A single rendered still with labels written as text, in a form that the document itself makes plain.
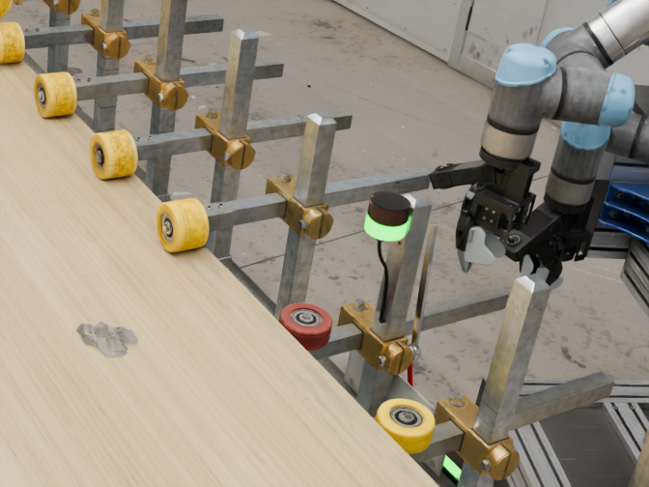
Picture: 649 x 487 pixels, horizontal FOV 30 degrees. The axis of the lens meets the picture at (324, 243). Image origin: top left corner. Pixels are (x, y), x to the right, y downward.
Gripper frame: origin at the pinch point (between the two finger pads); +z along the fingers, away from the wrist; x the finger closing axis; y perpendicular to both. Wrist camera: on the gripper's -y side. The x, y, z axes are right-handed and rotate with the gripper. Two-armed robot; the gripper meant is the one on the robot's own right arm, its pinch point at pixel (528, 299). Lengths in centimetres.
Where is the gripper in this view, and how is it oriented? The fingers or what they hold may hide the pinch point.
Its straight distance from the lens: 214.1
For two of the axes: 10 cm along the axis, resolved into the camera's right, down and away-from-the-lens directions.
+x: -5.5, -4.9, 6.7
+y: 8.2, -1.7, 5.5
